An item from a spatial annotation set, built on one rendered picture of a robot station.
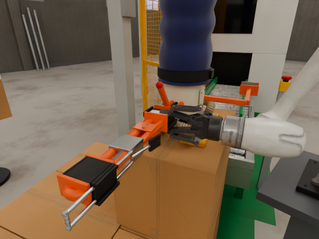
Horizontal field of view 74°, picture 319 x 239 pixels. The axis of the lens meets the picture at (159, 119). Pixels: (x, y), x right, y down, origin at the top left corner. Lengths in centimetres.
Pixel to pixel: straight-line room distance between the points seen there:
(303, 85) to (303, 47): 1110
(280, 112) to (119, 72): 179
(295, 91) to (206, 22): 37
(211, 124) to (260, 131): 13
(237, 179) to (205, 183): 81
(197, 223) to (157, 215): 16
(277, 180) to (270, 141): 50
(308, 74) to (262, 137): 25
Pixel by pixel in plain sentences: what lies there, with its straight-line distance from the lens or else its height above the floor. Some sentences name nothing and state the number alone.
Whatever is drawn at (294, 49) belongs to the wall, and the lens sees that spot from 1193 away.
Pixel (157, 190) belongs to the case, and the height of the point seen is 82.
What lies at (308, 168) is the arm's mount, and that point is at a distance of 122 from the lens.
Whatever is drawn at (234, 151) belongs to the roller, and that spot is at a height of 53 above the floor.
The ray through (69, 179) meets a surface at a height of 111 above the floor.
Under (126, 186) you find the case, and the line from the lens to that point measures 88.
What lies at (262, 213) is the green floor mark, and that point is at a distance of 203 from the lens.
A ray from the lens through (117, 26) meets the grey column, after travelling 226.
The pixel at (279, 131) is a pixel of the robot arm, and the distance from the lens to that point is 62.
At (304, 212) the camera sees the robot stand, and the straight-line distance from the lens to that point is 99.
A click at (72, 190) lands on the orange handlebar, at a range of 43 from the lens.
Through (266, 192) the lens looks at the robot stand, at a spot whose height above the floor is 75.
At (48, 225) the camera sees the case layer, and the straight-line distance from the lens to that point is 118.
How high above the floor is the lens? 136
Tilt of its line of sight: 23 degrees down
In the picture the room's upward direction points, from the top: straight up
